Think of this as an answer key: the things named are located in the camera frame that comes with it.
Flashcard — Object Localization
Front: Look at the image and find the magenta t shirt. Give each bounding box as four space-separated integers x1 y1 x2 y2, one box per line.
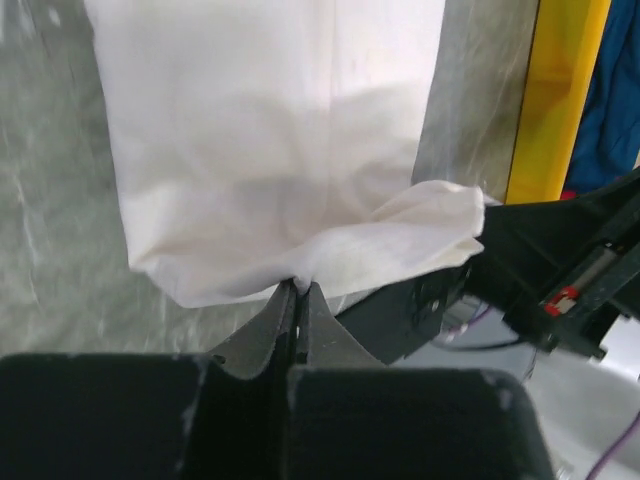
560 189 581 200

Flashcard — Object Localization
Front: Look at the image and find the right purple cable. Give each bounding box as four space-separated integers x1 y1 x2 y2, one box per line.
434 309 640 480

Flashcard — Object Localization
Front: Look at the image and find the yellow plastic bin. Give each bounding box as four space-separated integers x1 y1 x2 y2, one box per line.
505 0 611 204

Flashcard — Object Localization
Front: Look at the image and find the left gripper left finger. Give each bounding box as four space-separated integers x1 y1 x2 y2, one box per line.
1 282 296 479

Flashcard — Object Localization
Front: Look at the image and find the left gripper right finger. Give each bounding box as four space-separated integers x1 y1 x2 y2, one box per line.
287 285 555 479

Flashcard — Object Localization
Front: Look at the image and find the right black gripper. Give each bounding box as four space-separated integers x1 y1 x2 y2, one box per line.
337 170 639 363

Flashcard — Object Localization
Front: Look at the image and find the white t shirt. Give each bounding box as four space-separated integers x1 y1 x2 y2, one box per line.
85 0 485 308

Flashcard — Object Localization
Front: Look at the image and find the blue t shirt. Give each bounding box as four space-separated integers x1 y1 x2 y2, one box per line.
565 1 639 194

